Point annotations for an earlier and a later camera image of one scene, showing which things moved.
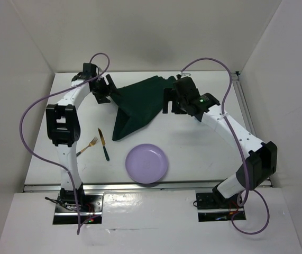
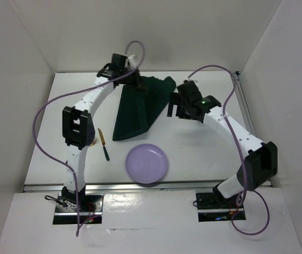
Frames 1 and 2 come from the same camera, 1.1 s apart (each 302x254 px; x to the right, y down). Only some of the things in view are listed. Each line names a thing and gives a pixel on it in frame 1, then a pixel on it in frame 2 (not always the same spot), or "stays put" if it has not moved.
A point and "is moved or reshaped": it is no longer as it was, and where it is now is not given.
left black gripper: [108, 88] -> [138, 84]
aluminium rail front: [115, 188] stays put
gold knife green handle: [103, 142] stays put
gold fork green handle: [90, 144] stays put
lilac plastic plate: [146, 163] stays put
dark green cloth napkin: [138, 104] is moved or reshaped
